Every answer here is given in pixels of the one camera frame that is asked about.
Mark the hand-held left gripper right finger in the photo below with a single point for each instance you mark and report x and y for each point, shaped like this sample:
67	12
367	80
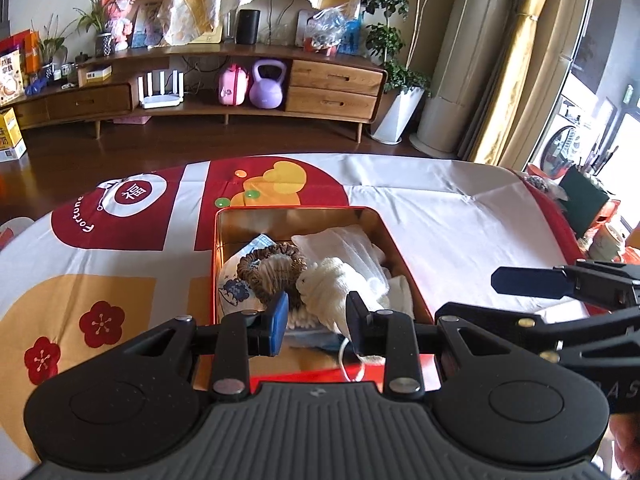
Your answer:
355	320

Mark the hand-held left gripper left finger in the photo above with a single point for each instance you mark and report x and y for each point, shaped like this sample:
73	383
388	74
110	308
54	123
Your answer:
278	322

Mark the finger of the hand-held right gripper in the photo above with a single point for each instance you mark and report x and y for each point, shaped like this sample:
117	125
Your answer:
575	332
530	281

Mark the cream knit cloth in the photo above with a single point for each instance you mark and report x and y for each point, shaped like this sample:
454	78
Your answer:
330	285

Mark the taupe ribbed scrunchie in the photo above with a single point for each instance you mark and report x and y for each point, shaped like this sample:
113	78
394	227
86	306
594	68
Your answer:
280	274

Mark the white satin cloth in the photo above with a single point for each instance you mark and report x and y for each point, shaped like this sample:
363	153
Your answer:
401	295

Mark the blue printed face mask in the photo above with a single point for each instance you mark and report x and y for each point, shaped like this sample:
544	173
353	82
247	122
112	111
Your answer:
235	290

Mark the dark brown scrunchie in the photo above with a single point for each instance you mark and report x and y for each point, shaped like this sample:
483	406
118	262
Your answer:
245	265

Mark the white gauze cloth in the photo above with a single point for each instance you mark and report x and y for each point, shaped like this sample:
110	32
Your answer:
345	242

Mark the patterned cup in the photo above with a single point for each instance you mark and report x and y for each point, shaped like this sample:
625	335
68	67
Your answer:
607	242

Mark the dark green bag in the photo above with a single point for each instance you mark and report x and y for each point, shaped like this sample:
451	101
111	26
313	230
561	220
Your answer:
582	205

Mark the printed tablecloth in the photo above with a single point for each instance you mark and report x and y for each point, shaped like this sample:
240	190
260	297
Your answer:
450	200

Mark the washing machine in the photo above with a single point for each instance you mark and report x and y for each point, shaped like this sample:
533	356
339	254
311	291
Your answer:
560	145

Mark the white planter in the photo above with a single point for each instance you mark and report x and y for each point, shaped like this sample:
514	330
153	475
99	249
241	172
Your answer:
397	115

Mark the yellow curtain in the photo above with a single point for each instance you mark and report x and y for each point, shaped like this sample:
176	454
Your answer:
530	60

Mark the purple kettlebell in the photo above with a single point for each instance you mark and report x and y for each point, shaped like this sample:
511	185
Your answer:
267	92

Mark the beige standing air conditioner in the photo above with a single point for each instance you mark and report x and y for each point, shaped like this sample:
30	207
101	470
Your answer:
465	60

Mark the pink toy case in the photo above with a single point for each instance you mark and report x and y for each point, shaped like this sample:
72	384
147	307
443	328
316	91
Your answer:
232	87

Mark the wooden media cabinet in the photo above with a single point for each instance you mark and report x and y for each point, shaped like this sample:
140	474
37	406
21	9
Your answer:
330	77

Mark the white router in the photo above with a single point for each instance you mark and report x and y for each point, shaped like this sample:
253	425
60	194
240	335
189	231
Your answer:
160	102

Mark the tall green plant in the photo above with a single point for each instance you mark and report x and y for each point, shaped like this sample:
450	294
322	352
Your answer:
385	40

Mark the blue packet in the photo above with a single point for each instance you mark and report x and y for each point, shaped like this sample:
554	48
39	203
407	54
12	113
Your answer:
352	37

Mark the black speaker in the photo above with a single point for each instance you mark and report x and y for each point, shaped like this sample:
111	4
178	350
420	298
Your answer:
248	27

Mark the clear plastic bag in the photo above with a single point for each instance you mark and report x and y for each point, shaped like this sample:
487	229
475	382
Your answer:
325	25

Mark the small yellow box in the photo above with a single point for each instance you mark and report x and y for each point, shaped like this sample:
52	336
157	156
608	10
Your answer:
95	76

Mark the pastel printed box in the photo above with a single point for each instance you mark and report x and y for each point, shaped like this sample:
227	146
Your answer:
147	25

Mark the yellow carton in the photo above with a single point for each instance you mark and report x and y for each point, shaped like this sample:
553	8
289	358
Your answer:
10	135

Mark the plant in patterned pot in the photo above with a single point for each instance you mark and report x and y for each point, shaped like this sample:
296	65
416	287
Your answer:
105	42

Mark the pink plush bouquet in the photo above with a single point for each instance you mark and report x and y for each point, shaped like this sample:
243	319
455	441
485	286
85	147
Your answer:
120	20

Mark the small potted plant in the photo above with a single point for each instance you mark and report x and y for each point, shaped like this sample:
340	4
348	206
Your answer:
47	67

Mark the printed snack box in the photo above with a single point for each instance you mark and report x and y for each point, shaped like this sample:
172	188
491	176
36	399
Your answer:
11	80

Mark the orange gift bag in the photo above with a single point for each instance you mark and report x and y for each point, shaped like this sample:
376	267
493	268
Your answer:
32	55

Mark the red gift box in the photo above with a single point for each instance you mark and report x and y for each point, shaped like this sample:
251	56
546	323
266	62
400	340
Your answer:
12	42

